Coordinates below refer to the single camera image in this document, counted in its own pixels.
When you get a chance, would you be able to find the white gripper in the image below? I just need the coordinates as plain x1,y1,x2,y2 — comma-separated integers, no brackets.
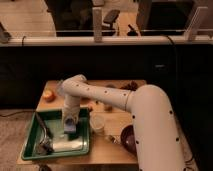
62,106,80,124

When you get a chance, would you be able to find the blue sponge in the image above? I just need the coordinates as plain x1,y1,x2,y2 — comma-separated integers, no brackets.
64,118,76,134

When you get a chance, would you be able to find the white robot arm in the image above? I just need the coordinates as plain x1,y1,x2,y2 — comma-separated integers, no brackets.
61,74,186,171

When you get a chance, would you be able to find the green plastic tray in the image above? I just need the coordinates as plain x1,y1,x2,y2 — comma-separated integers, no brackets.
21,108,90,161

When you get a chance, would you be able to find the white cloth in tray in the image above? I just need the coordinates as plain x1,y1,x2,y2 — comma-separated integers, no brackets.
53,141,82,152

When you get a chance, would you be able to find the orange apple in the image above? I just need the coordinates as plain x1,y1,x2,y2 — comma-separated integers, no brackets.
42,90,55,102

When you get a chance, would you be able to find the white paper cup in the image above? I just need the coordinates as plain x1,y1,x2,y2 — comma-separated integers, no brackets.
90,115,105,134

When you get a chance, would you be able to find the small blue cup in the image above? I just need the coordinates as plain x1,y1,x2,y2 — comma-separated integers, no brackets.
106,84,116,88

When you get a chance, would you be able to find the small metal utensil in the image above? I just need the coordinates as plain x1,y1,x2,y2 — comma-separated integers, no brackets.
106,135,120,144

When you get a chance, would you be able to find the purple bowl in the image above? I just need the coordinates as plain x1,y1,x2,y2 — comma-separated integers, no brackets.
120,125,137,155

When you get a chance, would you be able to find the dark brown pinecone item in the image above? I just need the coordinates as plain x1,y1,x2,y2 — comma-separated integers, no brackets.
121,81,138,91

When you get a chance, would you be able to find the black office chair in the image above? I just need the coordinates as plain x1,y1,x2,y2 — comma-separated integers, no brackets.
102,9,120,36

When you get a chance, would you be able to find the white horizontal rail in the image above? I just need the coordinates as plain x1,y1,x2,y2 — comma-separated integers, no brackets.
0,35,213,47

